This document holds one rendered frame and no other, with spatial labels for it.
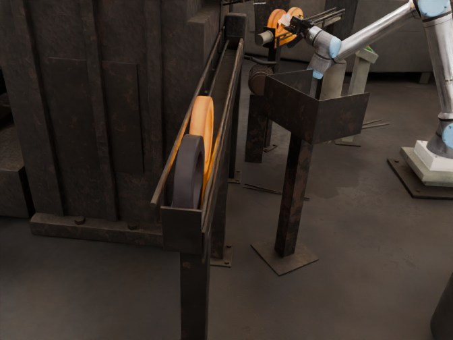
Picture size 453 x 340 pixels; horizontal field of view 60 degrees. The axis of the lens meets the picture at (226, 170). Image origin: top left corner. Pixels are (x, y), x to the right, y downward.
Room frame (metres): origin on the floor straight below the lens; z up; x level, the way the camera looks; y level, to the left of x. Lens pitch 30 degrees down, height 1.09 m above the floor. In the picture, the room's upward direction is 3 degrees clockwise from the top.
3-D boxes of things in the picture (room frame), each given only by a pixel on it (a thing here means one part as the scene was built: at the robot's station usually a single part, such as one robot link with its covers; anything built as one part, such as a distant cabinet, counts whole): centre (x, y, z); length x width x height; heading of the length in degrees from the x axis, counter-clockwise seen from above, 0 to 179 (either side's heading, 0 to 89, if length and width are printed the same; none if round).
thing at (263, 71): (2.07, -0.16, 0.27); 0.22 x 0.13 x 0.53; 176
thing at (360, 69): (2.39, -0.78, 0.31); 0.24 x 0.16 x 0.62; 176
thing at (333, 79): (2.36, -0.61, 0.26); 0.12 x 0.12 x 0.52
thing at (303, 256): (1.22, -0.27, 0.36); 0.26 x 0.20 x 0.72; 31
